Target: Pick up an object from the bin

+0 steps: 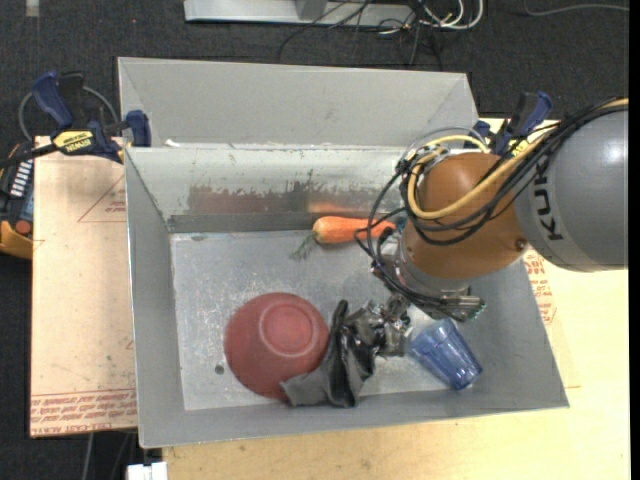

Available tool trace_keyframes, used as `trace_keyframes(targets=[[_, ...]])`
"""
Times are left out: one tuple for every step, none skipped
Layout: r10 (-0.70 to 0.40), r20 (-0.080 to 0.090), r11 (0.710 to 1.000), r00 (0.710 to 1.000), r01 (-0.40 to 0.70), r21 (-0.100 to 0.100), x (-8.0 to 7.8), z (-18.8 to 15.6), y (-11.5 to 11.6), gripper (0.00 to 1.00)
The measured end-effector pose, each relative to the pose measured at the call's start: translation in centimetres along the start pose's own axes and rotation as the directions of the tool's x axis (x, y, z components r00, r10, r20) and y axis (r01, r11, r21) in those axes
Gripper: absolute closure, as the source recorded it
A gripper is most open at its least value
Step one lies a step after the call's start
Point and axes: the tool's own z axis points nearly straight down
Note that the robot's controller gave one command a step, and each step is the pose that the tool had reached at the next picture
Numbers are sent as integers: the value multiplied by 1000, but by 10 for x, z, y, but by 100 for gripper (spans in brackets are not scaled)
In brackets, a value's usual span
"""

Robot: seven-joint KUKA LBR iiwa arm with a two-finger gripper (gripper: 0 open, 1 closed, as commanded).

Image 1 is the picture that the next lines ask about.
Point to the brown cardboard board, red print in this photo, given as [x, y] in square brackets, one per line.
[80, 293]

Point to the dark grey cloth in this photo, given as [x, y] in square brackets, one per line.
[345, 368]

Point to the blue plastic cup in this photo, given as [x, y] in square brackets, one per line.
[445, 355]

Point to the orange carrot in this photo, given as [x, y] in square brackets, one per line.
[345, 229]

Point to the red bowl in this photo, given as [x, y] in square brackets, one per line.
[272, 340]

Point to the grey metal bin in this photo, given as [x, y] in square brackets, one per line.
[280, 278]

